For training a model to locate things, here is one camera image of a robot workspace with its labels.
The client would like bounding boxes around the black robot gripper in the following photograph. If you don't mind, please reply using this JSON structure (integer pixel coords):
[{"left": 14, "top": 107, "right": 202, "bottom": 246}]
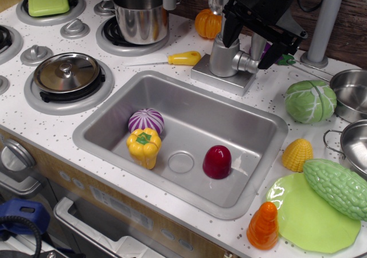
[{"left": 222, "top": 0, "right": 308, "bottom": 69}]

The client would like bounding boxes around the silver faucet lever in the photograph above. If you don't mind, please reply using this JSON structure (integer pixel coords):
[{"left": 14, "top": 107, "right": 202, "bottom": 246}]
[{"left": 251, "top": 33, "right": 267, "bottom": 61}]

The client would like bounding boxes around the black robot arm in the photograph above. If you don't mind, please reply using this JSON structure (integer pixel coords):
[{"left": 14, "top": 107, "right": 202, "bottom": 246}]
[{"left": 222, "top": 0, "right": 308, "bottom": 69}]

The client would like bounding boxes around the purple toy eggplant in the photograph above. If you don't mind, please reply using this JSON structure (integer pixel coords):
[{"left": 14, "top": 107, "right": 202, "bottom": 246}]
[{"left": 258, "top": 43, "right": 294, "bottom": 70}]

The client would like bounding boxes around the silver toy faucet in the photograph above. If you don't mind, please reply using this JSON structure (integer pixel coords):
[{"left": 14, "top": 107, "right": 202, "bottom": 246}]
[{"left": 191, "top": 13, "right": 259, "bottom": 96}]

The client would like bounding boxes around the orange toy pumpkin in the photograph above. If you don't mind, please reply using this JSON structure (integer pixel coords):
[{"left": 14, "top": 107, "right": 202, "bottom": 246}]
[{"left": 194, "top": 9, "right": 221, "bottom": 40}]

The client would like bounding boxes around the clear round knob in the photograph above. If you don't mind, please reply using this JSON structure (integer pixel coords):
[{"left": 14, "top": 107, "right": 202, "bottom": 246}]
[{"left": 208, "top": 0, "right": 223, "bottom": 15}]

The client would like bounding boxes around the grey right support pole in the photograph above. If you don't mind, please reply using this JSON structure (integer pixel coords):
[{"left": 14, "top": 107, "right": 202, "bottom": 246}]
[{"left": 300, "top": 0, "right": 342, "bottom": 68}]

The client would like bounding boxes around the green toy cabbage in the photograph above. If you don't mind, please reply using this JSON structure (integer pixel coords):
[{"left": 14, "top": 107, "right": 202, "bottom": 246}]
[{"left": 284, "top": 80, "right": 337, "bottom": 124}]

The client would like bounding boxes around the silver toy sink basin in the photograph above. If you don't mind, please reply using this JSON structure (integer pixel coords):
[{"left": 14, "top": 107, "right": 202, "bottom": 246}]
[{"left": 73, "top": 71, "right": 288, "bottom": 220}]

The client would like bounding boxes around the tall steel pot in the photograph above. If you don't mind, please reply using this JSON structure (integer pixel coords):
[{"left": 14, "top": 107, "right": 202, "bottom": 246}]
[{"left": 112, "top": 0, "right": 179, "bottom": 45}]

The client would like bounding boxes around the yellow toy corn piece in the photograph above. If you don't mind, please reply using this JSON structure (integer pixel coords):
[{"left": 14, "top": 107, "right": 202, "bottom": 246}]
[{"left": 282, "top": 138, "right": 314, "bottom": 173}]

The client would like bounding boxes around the dark red toy beet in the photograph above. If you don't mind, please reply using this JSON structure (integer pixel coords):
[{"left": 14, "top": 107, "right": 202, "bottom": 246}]
[{"left": 202, "top": 145, "right": 232, "bottom": 179}]

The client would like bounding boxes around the purple striped toy onion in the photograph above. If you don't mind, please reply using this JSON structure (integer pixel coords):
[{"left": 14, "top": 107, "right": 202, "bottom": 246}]
[{"left": 128, "top": 108, "right": 165, "bottom": 135}]

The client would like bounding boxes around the steel pot right edge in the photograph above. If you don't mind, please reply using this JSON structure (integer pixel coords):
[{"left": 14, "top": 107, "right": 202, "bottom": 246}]
[{"left": 323, "top": 119, "right": 366, "bottom": 180}]

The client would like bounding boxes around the back right stove burner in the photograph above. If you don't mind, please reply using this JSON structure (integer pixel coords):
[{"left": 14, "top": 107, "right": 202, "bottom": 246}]
[{"left": 96, "top": 17, "right": 169, "bottom": 57}]

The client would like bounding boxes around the stove burner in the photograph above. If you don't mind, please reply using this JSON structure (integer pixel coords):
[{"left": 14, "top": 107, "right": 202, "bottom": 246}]
[
  {"left": 1, "top": 25, "right": 23, "bottom": 64},
  {"left": 16, "top": 0, "right": 86, "bottom": 26},
  {"left": 24, "top": 60, "right": 114, "bottom": 115},
  {"left": 96, "top": 17, "right": 169, "bottom": 57}
]

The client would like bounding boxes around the grey stove knob back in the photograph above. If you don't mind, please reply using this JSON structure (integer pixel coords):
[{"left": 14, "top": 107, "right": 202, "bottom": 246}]
[{"left": 93, "top": 0, "right": 115, "bottom": 16}]

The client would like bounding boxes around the grey stove knob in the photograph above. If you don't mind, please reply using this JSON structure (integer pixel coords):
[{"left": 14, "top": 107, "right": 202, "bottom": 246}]
[
  {"left": 20, "top": 45, "right": 53, "bottom": 67},
  {"left": 60, "top": 18, "right": 90, "bottom": 39},
  {"left": 93, "top": 0, "right": 115, "bottom": 16}
]

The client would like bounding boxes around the yellow toy bell pepper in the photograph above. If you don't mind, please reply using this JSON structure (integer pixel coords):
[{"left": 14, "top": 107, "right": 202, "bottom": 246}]
[{"left": 126, "top": 128, "right": 162, "bottom": 170}]

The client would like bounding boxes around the back left stove burner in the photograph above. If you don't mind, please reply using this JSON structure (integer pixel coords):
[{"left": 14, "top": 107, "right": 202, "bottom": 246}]
[{"left": 16, "top": 0, "right": 86, "bottom": 26}]

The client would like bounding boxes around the grey stove knob middle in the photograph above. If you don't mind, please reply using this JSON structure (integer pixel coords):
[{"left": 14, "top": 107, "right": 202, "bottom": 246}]
[{"left": 60, "top": 18, "right": 90, "bottom": 39}]

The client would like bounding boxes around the green toy bitter gourd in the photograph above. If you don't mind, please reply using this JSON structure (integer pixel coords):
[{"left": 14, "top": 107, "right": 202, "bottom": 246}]
[{"left": 303, "top": 159, "right": 366, "bottom": 221}]

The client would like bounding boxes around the light green plastic plate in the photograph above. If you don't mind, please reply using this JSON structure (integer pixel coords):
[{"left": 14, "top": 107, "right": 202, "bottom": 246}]
[{"left": 266, "top": 173, "right": 361, "bottom": 253}]

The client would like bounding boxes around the steel pot lid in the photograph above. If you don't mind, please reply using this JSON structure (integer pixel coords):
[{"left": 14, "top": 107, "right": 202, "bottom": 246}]
[{"left": 33, "top": 53, "right": 100, "bottom": 93}]

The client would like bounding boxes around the orange toy carrot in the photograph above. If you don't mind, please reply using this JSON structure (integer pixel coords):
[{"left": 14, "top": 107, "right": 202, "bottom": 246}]
[{"left": 247, "top": 202, "right": 279, "bottom": 250}]

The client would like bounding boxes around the front left stove burner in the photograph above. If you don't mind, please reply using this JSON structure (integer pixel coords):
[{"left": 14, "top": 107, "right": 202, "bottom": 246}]
[{"left": 24, "top": 60, "right": 114, "bottom": 115}]

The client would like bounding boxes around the grey stove knob left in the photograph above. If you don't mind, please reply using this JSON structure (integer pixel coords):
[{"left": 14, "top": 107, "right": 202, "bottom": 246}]
[{"left": 20, "top": 45, "right": 53, "bottom": 67}]

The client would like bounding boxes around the far left stove burner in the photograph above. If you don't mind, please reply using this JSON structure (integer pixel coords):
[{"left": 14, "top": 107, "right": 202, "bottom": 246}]
[{"left": 1, "top": 25, "right": 23, "bottom": 64}]

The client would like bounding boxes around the grey stove knob edge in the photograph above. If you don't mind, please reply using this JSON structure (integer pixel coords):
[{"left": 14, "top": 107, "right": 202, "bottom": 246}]
[{"left": 0, "top": 76, "right": 10, "bottom": 95}]

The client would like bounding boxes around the yellow handled toy knife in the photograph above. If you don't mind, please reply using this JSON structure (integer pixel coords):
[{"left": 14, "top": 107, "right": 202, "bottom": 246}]
[{"left": 123, "top": 51, "right": 201, "bottom": 67}]

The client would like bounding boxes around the steel saucepan with handle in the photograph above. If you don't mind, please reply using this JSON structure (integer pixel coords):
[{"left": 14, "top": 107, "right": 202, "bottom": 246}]
[{"left": 286, "top": 59, "right": 366, "bottom": 123}]

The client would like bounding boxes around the grey oven door handle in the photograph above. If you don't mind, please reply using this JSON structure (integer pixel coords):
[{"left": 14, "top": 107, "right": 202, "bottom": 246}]
[{"left": 1, "top": 139, "right": 45, "bottom": 199}]

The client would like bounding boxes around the black coiled cable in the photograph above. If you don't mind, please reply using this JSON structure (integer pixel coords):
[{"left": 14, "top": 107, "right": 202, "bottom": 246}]
[{"left": 0, "top": 216, "right": 43, "bottom": 258}]

